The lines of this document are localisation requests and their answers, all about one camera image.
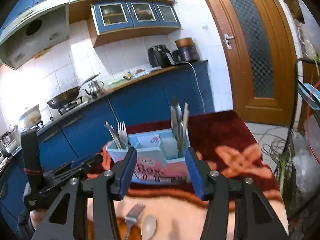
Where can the black metal rack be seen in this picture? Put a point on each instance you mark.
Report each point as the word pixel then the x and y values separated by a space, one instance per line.
pixel 292 130

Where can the metal spoon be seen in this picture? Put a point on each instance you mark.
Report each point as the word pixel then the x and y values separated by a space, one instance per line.
pixel 175 113

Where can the grey range hood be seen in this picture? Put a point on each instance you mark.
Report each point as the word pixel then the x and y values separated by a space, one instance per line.
pixel 37 37

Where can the gas stove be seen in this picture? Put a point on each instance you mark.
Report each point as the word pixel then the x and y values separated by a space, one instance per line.
pixel 72 106

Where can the brown pot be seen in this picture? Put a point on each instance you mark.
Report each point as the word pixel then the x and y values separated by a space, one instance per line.
pixel 184 42

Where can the clear plastic bag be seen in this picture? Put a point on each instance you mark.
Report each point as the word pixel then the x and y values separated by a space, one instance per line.
pixel 303 165

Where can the light blue utensil box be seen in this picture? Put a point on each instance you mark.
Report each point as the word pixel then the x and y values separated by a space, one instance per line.
pixel 150 152

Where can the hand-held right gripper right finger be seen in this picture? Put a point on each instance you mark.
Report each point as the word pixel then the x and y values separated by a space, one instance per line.
pixel 195 177

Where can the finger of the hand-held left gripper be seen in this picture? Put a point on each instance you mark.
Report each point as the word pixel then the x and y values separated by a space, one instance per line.
pixel 85 162
pixel 72 173

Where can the metal kettle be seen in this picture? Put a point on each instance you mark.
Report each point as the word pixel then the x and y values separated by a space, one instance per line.
pixel 94 88

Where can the glass-front wall cabinet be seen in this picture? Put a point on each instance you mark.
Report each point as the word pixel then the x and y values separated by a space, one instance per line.
pixel 140 25

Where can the white cooking pot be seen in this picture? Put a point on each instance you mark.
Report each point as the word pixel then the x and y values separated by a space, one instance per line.
pixel 30 117

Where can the wooden door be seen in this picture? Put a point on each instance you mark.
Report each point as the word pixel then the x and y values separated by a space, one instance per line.
pixel 217 10

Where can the person's left forearm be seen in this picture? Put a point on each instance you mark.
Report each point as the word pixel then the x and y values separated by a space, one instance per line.
pixel 25 223

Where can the black wok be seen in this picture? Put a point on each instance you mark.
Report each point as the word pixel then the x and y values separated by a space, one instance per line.
pixel 65 100

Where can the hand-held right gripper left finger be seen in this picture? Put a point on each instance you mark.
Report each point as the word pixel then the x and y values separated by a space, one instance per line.
pixel 126 177

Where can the beige plastic spoon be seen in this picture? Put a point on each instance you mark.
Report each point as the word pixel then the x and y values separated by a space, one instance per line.
pixel 148 226

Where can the wall socket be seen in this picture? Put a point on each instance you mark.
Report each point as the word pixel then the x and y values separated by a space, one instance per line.
pixel 204 26

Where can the printed plush blanket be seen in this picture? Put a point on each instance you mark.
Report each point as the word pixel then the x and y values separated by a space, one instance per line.
pixel 225 135

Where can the metal fork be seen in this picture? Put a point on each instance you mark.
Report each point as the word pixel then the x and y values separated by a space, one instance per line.
pixel 133 215
pixel 123 133

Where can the black air fryer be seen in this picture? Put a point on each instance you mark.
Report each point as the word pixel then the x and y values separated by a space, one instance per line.
pixel 160 56

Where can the blue kitchen base cabinets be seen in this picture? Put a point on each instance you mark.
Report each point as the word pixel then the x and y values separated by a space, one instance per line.
pixel 150 92

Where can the metal table knife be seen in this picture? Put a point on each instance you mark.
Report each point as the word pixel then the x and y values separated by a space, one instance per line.
pixel 113 135

